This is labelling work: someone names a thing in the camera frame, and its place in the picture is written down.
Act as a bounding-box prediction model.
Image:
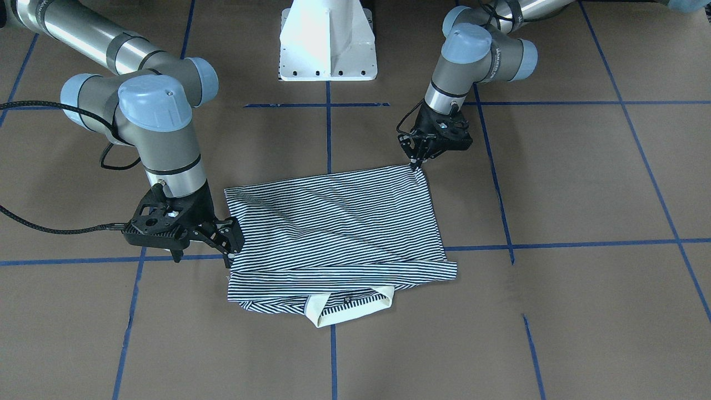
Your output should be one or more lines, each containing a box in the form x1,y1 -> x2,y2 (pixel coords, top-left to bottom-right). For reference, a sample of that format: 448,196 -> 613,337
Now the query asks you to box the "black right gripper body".
122,183 -> 218,263

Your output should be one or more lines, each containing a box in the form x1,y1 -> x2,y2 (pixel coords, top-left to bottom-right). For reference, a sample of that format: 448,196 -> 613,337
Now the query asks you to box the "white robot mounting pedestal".
278,1 -> 378,82

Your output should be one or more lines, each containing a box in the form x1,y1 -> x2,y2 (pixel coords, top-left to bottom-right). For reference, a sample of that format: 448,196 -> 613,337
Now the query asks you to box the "brown paper table mat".
2,1 -> 710,399

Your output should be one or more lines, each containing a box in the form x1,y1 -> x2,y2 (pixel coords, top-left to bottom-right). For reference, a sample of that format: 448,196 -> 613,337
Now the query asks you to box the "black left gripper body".
411,103 -> 473,159

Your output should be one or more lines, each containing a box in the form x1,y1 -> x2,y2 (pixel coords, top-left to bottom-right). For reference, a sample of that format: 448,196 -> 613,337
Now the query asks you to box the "navy white striped polo shirt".
224,165 -> 458,328

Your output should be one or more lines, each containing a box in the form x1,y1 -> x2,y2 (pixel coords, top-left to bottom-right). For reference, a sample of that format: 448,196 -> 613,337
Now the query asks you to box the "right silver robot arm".
2,1 -> 244,268

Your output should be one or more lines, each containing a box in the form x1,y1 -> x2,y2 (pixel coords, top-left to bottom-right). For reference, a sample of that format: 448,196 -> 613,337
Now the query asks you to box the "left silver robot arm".
398,1 -> 569,169

